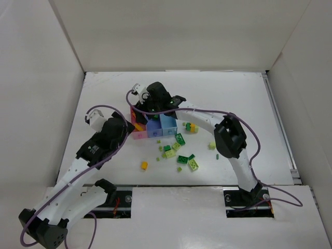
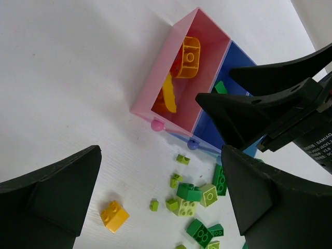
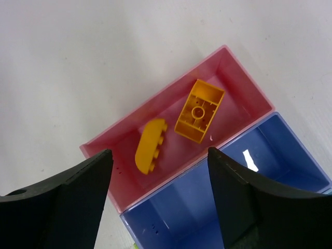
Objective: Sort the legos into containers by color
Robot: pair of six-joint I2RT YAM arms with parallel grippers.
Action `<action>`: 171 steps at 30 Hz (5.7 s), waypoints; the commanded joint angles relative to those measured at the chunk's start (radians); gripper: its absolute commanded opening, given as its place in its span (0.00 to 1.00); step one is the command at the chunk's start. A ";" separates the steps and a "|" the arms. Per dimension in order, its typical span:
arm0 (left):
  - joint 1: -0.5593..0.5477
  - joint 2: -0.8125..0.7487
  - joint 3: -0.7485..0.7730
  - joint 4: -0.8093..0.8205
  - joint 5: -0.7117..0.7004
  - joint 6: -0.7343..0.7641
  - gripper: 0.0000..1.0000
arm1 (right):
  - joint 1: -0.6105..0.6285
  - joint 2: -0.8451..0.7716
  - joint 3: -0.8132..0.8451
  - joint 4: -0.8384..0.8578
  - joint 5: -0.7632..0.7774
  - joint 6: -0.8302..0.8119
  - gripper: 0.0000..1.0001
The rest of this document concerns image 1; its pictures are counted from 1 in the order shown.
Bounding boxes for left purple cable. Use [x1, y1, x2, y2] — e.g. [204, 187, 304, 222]
[20, 105, 130, 249]

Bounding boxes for small yellow lego brick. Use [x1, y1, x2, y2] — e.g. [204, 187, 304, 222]
[141, 161, 148, 171]

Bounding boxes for purple cable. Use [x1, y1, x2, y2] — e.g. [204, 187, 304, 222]
[126, 89, 303, 211]
[20, 105, 130, 249]

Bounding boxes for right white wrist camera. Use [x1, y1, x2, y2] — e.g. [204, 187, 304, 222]
[132, 84, 149, 103]

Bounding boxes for small dark green slope lego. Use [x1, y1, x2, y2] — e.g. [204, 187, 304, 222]
[188, 154, 195, 160]

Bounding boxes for purple container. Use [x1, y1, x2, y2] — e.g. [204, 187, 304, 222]
[146, 116, 163, 138]

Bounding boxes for lime rounded lego brick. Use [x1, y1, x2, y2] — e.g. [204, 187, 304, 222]
[162, 149, 176, 159]

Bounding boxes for dark green 2x2 lego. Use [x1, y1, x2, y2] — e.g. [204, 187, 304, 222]
[177, 155, 188, 164]

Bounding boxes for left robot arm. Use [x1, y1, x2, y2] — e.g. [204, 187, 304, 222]
[19, 112, 135, 248]

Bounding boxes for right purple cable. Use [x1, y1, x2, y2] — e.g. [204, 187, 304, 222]
[126, 89, 303, 211]

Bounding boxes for pale lime lego cube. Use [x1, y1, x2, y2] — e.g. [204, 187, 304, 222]
[208, 142, 216, 150]

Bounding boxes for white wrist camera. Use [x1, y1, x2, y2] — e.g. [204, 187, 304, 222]
[132, 84, 149, 103]
[85, 108, 106, 132]

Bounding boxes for light blue container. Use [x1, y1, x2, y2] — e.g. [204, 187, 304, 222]
[159, 114, 177, 136]

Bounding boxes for light green square lego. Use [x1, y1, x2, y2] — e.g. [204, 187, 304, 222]
[172, 142, 181, 151]

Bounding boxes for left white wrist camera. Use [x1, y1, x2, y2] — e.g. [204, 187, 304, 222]
[85, 108, 106, 132]

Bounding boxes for dark green lego plate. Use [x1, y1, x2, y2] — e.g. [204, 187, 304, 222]
[175, 133, 186, 146]

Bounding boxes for orange printed lego plate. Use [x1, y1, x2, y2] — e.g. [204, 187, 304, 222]
[134, 123, 145, 131]

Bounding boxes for lime 2x2 lego brick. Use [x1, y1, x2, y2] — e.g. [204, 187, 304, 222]
[188, 159, 199, 171]

